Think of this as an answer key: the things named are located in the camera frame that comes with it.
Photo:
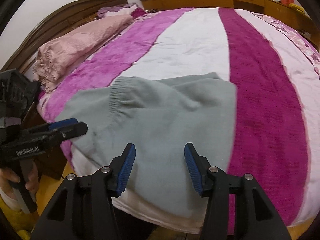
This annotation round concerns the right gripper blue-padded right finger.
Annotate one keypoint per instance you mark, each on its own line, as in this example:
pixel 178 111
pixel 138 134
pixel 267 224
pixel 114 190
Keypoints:
pixel 198 169

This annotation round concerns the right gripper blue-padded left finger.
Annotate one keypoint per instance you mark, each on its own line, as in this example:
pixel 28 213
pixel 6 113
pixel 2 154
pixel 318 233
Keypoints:
pixel 121 167

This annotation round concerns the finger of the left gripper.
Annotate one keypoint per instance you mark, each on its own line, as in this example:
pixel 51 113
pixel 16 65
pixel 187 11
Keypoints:
pixel 62 123
pixel 43 134

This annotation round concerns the grey knit pants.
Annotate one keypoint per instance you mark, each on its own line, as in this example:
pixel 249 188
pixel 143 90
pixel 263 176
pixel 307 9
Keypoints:
pixel 159 117

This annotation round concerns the person's left hand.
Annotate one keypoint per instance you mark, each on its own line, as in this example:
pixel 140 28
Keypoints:
pixel 8 175

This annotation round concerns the folded pink quilt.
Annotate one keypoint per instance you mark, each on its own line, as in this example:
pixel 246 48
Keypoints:
pixel 56 58

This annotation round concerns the dark wooden headboard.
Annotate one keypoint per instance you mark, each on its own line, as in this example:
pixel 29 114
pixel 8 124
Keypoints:
pixel 58 23

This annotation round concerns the pink purple striped bedspread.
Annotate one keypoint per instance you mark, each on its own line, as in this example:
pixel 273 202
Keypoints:
pixel 241 86

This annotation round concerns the purple ruffled pillow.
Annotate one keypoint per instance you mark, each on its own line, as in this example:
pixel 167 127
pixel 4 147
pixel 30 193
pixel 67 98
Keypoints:
pixel 131 9

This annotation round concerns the wooden window cabinet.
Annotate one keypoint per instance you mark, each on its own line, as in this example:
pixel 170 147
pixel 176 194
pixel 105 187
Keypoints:
pixel 291 17

